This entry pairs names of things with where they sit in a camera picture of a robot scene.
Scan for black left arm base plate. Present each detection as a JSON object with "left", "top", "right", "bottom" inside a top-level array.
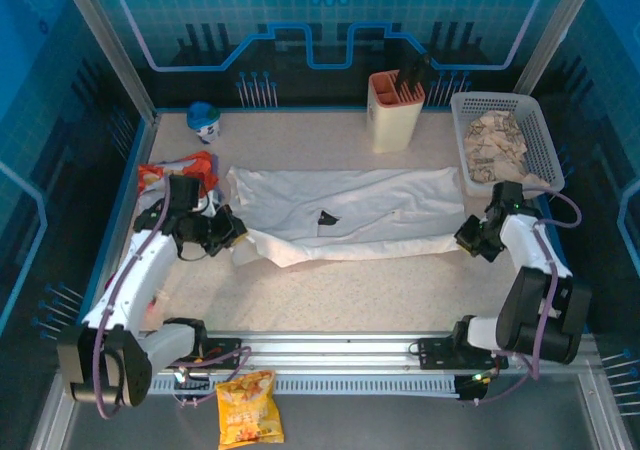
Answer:
[{"left": 149, "top": 332, "right": 246, "bottom": 370}]

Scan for blue-lidded white cup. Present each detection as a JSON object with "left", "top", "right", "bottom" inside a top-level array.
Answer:
[{"left": 186, "top": 100, "right": 223, "bottom": 145}]

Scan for yellow snack bag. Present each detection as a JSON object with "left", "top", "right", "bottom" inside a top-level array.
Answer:
[{"left": 215, "top": 369, "right": 285, "bottom": 446}]

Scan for orange snack bag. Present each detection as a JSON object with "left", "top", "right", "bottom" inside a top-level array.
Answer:
[{"left": 137, "top": 150, "right": 222, "bottom": 211}]

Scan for white t-shirt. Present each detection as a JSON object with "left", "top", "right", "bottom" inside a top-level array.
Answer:
[{"left": 225, "top": 165, "right": 466, "bottom": 269}]

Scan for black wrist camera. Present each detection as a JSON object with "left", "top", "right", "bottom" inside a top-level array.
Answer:
[
  {"left": 167, "top": 174, "right": 201, "bottom": 212},
  {"left": 492, "top": 180, "right": 525, "bottom": 206}
]

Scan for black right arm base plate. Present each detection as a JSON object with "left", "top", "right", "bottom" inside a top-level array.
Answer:
[{"left": 417, "top": 336, "right": 510, "bottom": 371}]

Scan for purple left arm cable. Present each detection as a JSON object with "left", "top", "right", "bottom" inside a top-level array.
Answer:
[{"left": 94, "top": 175, "right": 251, "bottom": 420}]

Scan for black knife handles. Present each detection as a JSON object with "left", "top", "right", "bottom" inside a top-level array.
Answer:
[{"left": 397, "top": 52, "right": 432, "bottom": 96}]

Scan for slotted cable duct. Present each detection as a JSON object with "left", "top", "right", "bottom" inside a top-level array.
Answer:
[{"left": 79, "top": 373, "right": 464, "bottom": 397}]

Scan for aluminium frame post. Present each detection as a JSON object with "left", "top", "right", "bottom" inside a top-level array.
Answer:
[
  {"left": 510, "top": 0, "right": 605, "bottom": 104},
  {"left": 54, "top": 0, "right": 160, "bottom": 124}
]

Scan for aluminium mounting rail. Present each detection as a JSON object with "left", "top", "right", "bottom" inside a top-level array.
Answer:
[{"left": 64, "top": 332, "right": 601, "bottom": 371}]

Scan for beige patterned t-shirt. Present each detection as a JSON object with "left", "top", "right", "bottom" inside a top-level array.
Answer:
[{"left": 462, "top": 110, "right": 551, "bottom": 189}]

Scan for white plastic mesh basket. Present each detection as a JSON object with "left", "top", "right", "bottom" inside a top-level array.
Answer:
[{"left": 450, "top": 92, "right": 566, "bottom": 197}]

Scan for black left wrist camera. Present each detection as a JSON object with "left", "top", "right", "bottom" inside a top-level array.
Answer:
[{"left": 167, "top": 174, "right": 201, "bottom": 212}]

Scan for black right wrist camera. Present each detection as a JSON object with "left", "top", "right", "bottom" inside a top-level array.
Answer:
[{"left": 492, "top": 180, "right": 525, "bottom": 206}]

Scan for cream knife block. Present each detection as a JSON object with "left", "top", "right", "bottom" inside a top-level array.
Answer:
[{"left": 367, "top": 71, "right": 427, "bottom": 154}]

